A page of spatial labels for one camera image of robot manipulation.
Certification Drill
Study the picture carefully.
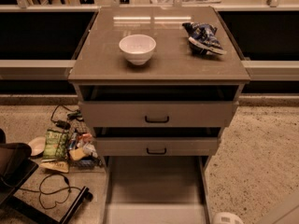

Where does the black chair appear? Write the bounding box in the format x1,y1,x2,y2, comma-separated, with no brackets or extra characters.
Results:
0,129,37,205

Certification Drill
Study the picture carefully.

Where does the tan snack bag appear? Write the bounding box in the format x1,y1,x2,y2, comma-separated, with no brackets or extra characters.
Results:
40,161,69,173

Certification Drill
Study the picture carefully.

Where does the grey three-drawer cabinet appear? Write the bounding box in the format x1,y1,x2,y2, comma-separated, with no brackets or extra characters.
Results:
67,6,251,173

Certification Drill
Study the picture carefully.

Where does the black power adapter cable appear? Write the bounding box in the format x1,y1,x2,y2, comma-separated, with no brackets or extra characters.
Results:
50,104,84,131

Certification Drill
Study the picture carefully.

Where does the yellow sponge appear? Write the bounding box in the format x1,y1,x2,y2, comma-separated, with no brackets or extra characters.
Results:
69,147,87,161

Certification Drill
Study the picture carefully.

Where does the grey middle drawer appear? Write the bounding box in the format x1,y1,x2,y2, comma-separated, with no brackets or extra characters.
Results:
94,127,221,156

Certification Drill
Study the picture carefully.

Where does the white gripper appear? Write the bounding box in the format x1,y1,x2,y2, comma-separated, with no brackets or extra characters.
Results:
212,212,244,224

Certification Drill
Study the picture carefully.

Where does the white plate on floor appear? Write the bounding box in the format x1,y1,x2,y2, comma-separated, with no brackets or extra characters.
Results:
28,136,46,157

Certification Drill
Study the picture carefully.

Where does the grey bottom drawer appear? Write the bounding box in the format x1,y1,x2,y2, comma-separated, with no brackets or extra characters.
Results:
100,156,211,224

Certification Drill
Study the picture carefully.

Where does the white ceramic bowl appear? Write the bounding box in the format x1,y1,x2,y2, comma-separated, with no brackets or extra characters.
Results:
119,35,156,65

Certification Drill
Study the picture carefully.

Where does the green chip bag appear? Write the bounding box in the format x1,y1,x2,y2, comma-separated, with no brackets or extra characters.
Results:
42,130,68,161

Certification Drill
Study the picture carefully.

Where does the grey top drawer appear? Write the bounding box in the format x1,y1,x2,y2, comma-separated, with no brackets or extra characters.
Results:
79,85,238,128

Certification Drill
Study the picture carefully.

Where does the wire basket with snacks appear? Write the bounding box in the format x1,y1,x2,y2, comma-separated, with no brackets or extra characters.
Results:
67,120,102,169

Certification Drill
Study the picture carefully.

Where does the black cable on floor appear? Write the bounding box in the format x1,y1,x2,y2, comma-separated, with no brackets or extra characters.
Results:
19,172,83,210

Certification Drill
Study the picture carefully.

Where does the grey drawer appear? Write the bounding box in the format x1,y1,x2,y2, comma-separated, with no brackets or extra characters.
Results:
94,127,221,156
100,156,211,224
79,85,238,128

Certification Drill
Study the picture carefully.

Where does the blue chip bag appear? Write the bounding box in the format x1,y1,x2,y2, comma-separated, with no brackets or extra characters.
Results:
182,22,226,55

